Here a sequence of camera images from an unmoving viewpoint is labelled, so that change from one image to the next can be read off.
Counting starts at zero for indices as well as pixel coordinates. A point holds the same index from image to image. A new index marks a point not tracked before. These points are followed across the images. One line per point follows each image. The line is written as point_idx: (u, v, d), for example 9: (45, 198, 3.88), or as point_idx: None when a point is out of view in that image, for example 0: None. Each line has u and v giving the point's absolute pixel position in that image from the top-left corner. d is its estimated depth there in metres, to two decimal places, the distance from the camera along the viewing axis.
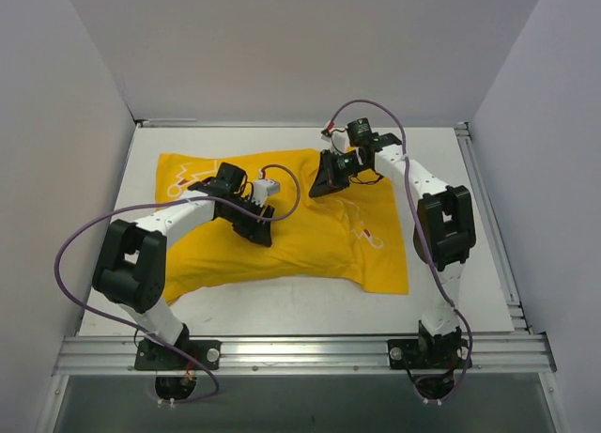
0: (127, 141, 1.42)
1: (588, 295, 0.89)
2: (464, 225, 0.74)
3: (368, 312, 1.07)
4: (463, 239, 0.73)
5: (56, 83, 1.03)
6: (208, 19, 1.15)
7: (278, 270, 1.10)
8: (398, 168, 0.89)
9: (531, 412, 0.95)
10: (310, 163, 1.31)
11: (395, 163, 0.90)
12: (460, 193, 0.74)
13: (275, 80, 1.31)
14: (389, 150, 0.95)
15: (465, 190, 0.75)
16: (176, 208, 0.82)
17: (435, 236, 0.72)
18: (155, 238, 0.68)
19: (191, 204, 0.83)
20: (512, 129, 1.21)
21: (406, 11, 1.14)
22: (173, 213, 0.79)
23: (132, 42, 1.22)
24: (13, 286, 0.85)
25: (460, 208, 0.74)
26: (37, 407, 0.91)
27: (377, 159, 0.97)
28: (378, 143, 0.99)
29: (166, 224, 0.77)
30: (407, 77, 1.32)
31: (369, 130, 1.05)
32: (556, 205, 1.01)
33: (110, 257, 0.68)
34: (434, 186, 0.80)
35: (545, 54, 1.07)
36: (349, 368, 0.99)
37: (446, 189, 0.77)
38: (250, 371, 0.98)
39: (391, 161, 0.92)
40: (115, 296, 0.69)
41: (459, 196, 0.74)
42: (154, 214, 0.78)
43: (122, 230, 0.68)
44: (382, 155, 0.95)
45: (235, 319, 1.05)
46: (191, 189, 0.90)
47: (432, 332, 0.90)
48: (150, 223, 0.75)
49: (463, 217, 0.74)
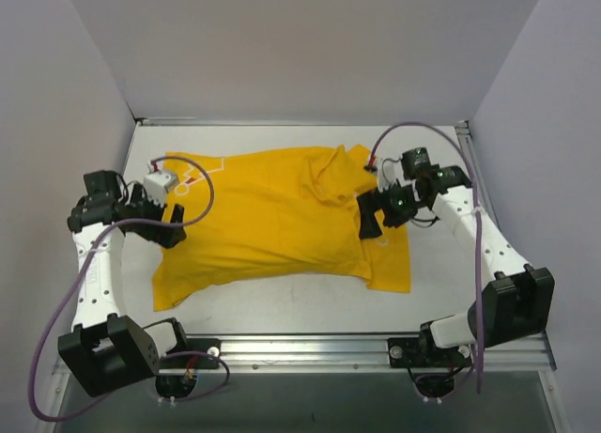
0: (127, 139, 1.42)
1: (588, 294, 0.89)
2: (537, 315, 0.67)
3: (369, 310, 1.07)
4: (527, 324, 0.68)
5: (55, 83, 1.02)
6: (208, 17, 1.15)
7: (286, 267, 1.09)
8: (468, 224, 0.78)
9: (529, 410, 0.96)
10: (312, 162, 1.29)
11: (463, 215, 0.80)
12: (542, 277, 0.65)
13: (275, 78, 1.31)
14: (456, 194, 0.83)
15: (547, 273, 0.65)
16: (93, 268, 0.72)
17: (500, 323, 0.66)
18: (116, 325, 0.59)
19: (101, 249, 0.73)
20: (513, 127, 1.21)
21: (406, 9, 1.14)
22: (100, 277, 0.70)
23: (132, 40, 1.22)
24: (13, 286, 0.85)
25: (538, 295, 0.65)
26: (37, 405, 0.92)
27: (438, 202, 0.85)
28: (443, 179, 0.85)
29: (104, 297, 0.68)
30: (408, 75, 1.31)
31: (427, 160, 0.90)
32: (557, 204, 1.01)
33: (85, 366, 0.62)
34: (508, 261, 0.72)
35: (546, 53, 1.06)
36: (349, 367, 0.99)
37: (524, 269, 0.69)
38: (250, 369, 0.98)
39: (457, 210, 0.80)
40: (126, 383, 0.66)
41: (539, 282, 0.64)
42: (80, 296, 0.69)
43: (77, 342, 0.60)
44: (447, 200, 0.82)
45: (234, 318, 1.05)
46: (79, 228, 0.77)
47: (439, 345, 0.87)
48: (90, 311, 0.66)
49: (539, 304, 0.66)
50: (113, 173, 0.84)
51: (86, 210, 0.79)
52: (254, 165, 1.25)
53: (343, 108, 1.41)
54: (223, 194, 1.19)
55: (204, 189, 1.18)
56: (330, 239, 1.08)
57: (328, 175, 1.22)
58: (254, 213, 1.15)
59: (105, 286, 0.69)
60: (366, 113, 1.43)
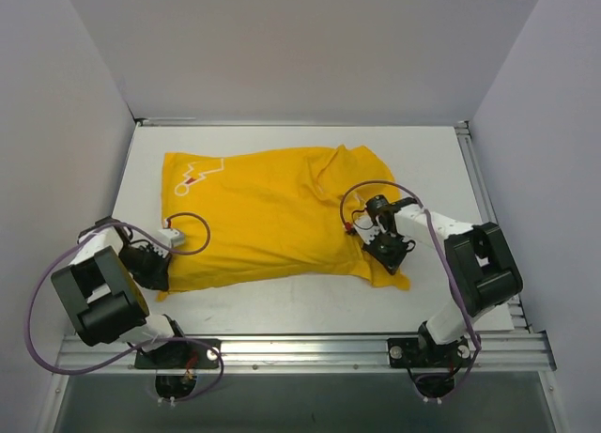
0: (127, 140, 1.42)
1: (588, 293, 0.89)
2: (504, 265, 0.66)
3: (369, 311, 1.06)
4: (504, 279, 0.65)
5: (55, 83, 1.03)
6: (208, 18, 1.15)
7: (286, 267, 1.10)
8: (418, 219, 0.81)
9: (530, 411, 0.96)
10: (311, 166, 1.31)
11: (416, 217, 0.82)
12: (489, 228, 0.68)
13: (274, 79, 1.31)
14: (408, 209, 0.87)
15: (492, 224, 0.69)
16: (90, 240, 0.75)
17: (471, 279, 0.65)
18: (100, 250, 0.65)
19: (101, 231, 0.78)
20: (512, 127, 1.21)
21: (405, 10, 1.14)
22: (93, 240, 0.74)
23: (132, 40, 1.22)
24: (13, 285, 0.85)
25: (492, 243, 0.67)
26: (37, 406, 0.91)
27: (398, 221, 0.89)
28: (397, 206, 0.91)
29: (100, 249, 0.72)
30: (407, 75, 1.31)
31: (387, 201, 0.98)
32: (555, 205, 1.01)
33: (78, 301, 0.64)
34: (458, 225, 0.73)
35: (546, 53, 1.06)
36: (349, 367, 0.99)
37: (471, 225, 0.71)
38: (250, 370, 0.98)
39: (410, 216, 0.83)
40: (110, 331, 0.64)
41: (487, 232, 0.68)
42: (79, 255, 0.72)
43: (70, 273, 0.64)
44: (403, 214, 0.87)
45: (234, 318, 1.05)
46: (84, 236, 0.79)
47: (436, 341, 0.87)
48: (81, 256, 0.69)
49: (500, 252, 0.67)
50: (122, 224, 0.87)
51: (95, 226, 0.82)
52: (252, 165, 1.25)
53: (343, 108, 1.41)
54: (222, 194, 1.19)
55: (204, 191, 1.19)
56: (329, 238, 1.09)
57: (326, 177, 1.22)
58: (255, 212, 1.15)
59: (99, 244, 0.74)
60: (365, 113, 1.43)
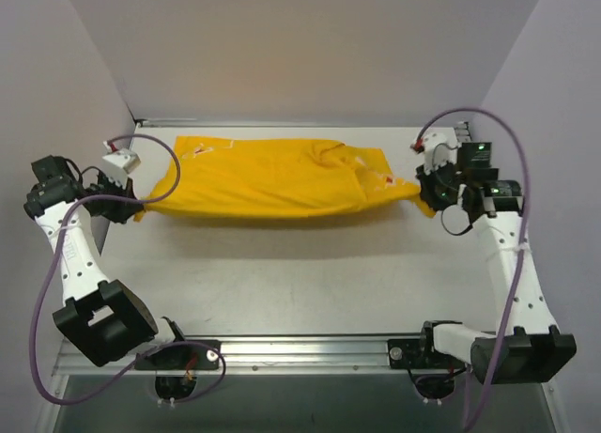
0: (127, 141, 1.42)
1: (588, 293, 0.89)
2: (541, 375, 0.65)
3: (369, 311, 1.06)
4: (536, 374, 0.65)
5: (55, 83, 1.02)
6: (208, 18, 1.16)
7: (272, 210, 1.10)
8: (506, 259, 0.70)
9: (531, 412, 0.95)
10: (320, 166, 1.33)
11: (502, 251, 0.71)
12: (562, 346, 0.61)
13: (275, 79, 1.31)
14: (504, 224, 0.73)
15: (570, 344, 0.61)
16: (69, 243, 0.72)
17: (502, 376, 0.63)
18: (109, 289, 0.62)
19: (72, 226, 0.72)
20: (512, 128, 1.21)
21: (405, 10, 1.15)
22: (77, 251, 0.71)
23: (132, 40, 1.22)
24: (13, 284, 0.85)
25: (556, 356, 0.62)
26: (37, 406, 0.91)
27: (481, 220, 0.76)
28: (499, 196, 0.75)
29: (89, 266, 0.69)
30: (407, 76, 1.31)
31: (485, 159, 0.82)
32: (554, 205, 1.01)
33: (89, 340, 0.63)
34: (537, 319, 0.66)
35: (545, 53, 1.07)
36: (349, 368, 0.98)
37: (549, 331, 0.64)
38: (250, 371, 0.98)
39: (499, 242, 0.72)
40: (120, 352, 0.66)
41: (556, 349, 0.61)
42: (63, 270, 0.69)
43: (74, 315, 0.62)
44: (493, 227, 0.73)
45: (234, 319, 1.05)
46: (41, 212, 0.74)
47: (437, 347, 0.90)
48: (77, 283, 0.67)
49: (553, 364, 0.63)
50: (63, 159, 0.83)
51: (43, 192, 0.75)
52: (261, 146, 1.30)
53: (343, 108, 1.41)
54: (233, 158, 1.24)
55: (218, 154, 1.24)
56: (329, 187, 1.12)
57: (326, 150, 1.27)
58: (251, 171, 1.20)
59: (86, 257, 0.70)
60: (365, 114, 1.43)
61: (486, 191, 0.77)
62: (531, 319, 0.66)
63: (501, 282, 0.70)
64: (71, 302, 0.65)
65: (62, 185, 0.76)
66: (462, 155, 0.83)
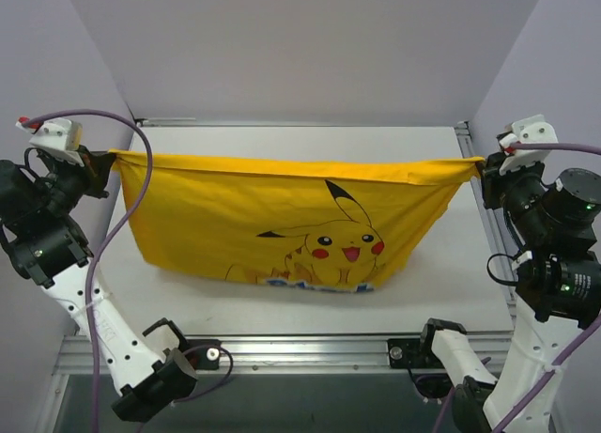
0: (126, 140, 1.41)
1: None
2: None
3: (369, 312, 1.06)
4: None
5: (54, 81, 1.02)
6: (208, 16, 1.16)
7: (240, 183, 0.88)
8: (528, 371, 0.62)
9: None
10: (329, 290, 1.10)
11: (529, 361, 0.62)
12: None
13: (275, 77, 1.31)
14: (550, 332, 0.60)
15: None
16: (101, 321, 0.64)
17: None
18: (166, 368, 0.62)
19: (100, 301, 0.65)
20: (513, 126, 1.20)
21: (405, 8, 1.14)
22: (116, 332, 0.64)
23: (132, 38, 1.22)
24: (12, 283, 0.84)
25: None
26: (37, 405, 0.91)
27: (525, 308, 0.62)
28: (568, 292, 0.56)
29: (132, 348, 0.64)
30: (408, 73, 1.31)
31: (580, 225, 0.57)
32: None
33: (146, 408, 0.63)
34: (528, 425, 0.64)
35: (547, 51, 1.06)
36: (349, 368, 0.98)
37: None
38: (250, 370, 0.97)
39: (531, 349, 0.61)
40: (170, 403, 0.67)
41: None
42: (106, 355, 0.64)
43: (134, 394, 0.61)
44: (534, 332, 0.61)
45: (234, 319, 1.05)
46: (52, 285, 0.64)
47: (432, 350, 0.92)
48: (127, 366, 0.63)
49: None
50: (17, 168, 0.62)
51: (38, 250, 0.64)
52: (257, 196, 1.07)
53: (344, 108, 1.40)
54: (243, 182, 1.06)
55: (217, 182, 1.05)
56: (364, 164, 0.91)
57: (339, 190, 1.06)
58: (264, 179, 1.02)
59: (130, 337, 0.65)
60: (365, 113, 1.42)
61: (554, 280, 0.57)
62: (522, 428, 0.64)
63: (511, 380, 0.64)
64: (130, 390, 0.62)
65: (56, 234, 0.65)
66: (555, 201, 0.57)
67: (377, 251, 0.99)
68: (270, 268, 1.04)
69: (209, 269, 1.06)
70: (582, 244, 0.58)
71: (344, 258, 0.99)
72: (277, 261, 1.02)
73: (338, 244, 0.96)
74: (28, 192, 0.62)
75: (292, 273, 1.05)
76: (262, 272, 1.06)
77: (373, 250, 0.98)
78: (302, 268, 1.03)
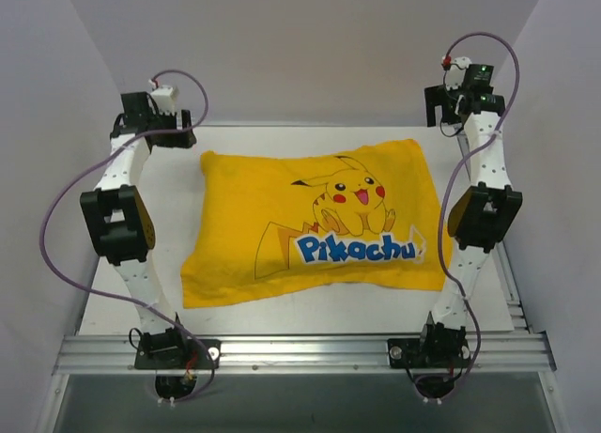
0: None
1: (587, 293, 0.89)
2: (498, 226, 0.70)
3: (369, 312, 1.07)
4: (486, 231, 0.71)
5: (56, 83, 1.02)
6: (210, 19, 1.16)
7: (286, 162, 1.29)
8: (485, 140, 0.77)
9: (531, 412, 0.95)
10: (356, 247, 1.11)
11: (481, 136, 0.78)
12: (514, 194, 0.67)
13: (276, 79, 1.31)
14: (485, 118, 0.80)
15: (518, 194, 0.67)
16: (119, 157, 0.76)
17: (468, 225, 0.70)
18: (126, 190, 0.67)
19: (130, 148, 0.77)
20: (512, 128, 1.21)
21: (406, 11, 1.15)
22: (122, 162, 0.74)
23: (134, 40, 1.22)
24: (15, 285, 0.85)
25: (504, 208, 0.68)
26: (37, 405, 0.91)
27: (468, 127, 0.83)
28: (485, 102, 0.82)
29: (124, 176, 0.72)
30: (408, 75, 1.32)
31: (488, 79, 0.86)
32: (554, 205, 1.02)
33: (99, 224, 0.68)
34: (495, 178, 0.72)
35: (546, 54, 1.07)
36: (349, 368, 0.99)
37: (504, 186, 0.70)
38: (250, 370, 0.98)
39: (479, 130, 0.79)
40: (120, 253, 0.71)
41: (509, 198, 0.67)
42: (107, 172, 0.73)
43: (96, 197, 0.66)
44: (475, 119, 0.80)
45: (235, 321, 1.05)
46: (115, 136, 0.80)
47: (436, 317, 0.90)
48: (109, 181, 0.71)
49: (505, 217, 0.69)
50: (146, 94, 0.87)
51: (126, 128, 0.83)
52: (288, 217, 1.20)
53: (344, 108, 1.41)
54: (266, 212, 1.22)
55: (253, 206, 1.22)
56: None
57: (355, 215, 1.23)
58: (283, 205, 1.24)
59: (126, 168, 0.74)
60: (365, 113, 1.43)
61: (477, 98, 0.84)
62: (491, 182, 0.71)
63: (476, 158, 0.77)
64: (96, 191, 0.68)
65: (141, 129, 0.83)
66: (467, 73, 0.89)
67: (380, 194, 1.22)
68: (300, 222, 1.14)
69: (245, 242, 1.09)
70: (486, 89, 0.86)
71: (358, 201, 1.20)
72: (306, 215, 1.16)
73: (351, 190, 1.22)
74: (142, 101, 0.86)
75: (320, 226, 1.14)
76: (293, 232, 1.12)
77: (377, 194, 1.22)
78: (328, 216, 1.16)
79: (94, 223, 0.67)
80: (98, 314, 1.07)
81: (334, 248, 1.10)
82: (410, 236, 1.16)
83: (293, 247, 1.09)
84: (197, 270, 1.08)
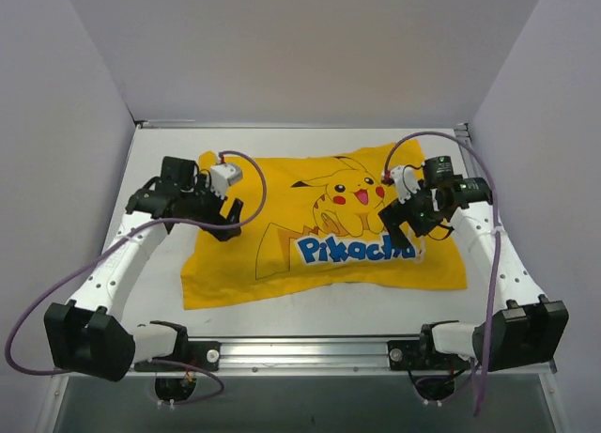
0: (127, 142, 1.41)
1: (589, 295, 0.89)
2: (542, 347, 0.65)
3: (370, 313, 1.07)
4: (528, 355, 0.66)
5: (57, 85, 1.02)
6: (211, 20, 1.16)
7: (285, 165, 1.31)
8: (489, 244, 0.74)
9: (531, 413, 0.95)
10: (356, 247, 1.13)
11: (480, 234, 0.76)
12: (555, 312, 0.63)
13: (276, 80, 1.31)
14: (476, 211, 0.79)
15: (562, 309, 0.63)
16: (116, 255, 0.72)
17: (499, 352, 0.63)
18: (100, 319, 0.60)
19: (135, 239, 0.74)
20: (512, 129, 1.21)
21: (406, 13, 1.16)
22: (115, 266, 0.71)
23: (134, 41, 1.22)
24: (14, 286, 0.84)
25: (549, 327, 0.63)
26: (36, 407, 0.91)
27: (457, 218, 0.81)
28: (467, 192, 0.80)
29: (107, 288, 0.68)
30: (408, 75, 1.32)
31: (450, 168, 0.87)
32: (554, 206, 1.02)
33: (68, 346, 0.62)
34: (524, 292, 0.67)
35: (546, 54, 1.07)
36: (350, 369, 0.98)
37: (539, 300, 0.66)
38: (250, 372, 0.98)
39: (476, 228, 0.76)
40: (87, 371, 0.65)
41: (550, 315, 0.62)
42: (94, 277, 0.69)
43: (64, 317, 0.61)
44: (468, 216, 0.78)
45: (233, 322, 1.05)
46: (132, 209, 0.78)
47: (439, 349, 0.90)
48: (90, 294, 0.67)
49: (550, 335, 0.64)
50: (192, 164, 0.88)
51: (148, 194, 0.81)
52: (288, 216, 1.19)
53: (343, 110, 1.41)
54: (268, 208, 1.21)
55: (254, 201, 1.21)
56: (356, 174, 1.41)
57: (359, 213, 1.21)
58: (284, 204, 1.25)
59: (115, 276, 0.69)
60: (365, 115, 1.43)
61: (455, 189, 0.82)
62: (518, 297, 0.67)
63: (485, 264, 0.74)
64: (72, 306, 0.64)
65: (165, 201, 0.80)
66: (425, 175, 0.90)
67: (380, 195, 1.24)
68: (300, 224, 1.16)
69: (245, 247, 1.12)
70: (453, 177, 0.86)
71: (357, 202, 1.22)
72: (305, 218, 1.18)
73: (350, 192, 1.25)
74: (184, 174, 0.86)
75: (320, 229, 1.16)
76: (293, 233, 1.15)
77: (377, 194, 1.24)
78: (328, 219, 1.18)
79: (59, 343, 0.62)
80: None
81: (334, 249, 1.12)
82: (410, 238, 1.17)
83: (293, 250, 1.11)
84: (199, 270, 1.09)
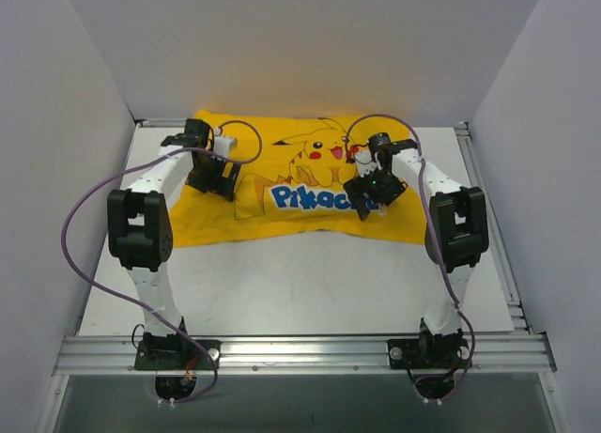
0: (127, 141, 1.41)
1: (588, 295, 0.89)
2: (477, 227, 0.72)
3: (370, 312, 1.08)
4: (472, 240, 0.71)
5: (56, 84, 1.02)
6: (210, 20, 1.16)
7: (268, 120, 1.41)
8: (414, 168, 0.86)
9: (531, 412, 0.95)
10: (326, 197, 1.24)
11: (412, 165, 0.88)
12: (474, 193, 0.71)
13: (275, 79, 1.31)
14: (408, 153, 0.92)
15: (479, 190, 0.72)
16: (160, 165, 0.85)
17: (446, 238, 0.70)
18: (154, 196, 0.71)
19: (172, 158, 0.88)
20: (512, 127, 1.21)
21: (405, 12, 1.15)
22: (160, 171, 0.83)
23: (133, 40, 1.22)
24: (14, 286, 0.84)
25: (475, 208, 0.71)
26: (37, 406, 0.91)
27: (394, 162, 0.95)
28: (397, 146, 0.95)
29: (157, 183, 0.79)
30: (407, 74, 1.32)
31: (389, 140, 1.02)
32: (553, 206, 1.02)
33: (118, 223, 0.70)
34: (448, 185, 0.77)
35: (546, 54, 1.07)
36: (349, 368, 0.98)
37: (459, 189, 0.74)
38: (250, 371, 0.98)
39: (408, 162, 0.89)
40: (131, 257, 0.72)
41: (472, 197, 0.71)
42: (144, 176, 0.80)
43: (120, 196, 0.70)
44: (400, 157, 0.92)
45: (234, 321, 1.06)
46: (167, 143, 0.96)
47: (432, 331, 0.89)
48: (142, 185, 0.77)
49: (477, 217, 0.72)
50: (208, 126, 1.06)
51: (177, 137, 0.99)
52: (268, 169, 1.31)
53: (343, 109, 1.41)
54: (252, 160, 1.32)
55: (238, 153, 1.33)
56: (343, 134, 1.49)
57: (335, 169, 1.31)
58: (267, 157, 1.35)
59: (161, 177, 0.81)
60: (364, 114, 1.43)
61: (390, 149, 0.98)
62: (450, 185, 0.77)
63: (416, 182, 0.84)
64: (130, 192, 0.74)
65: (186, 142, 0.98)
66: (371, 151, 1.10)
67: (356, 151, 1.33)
68: (275, 175, 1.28)
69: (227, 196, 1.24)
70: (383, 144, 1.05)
71: (331, 156, 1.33)
72: (281, 168, 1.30)
73: (327, 147, 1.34)
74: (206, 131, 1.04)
75: (293, 179, 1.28)
76: (268, 181, 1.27)
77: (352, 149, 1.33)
78: (301, 172, 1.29)
79: (114, 224, 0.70)
80: (99, 316, 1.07)
81: (305, 197, 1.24)
82: None
83: (267, 196, 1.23)
84: (184, 212, 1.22)
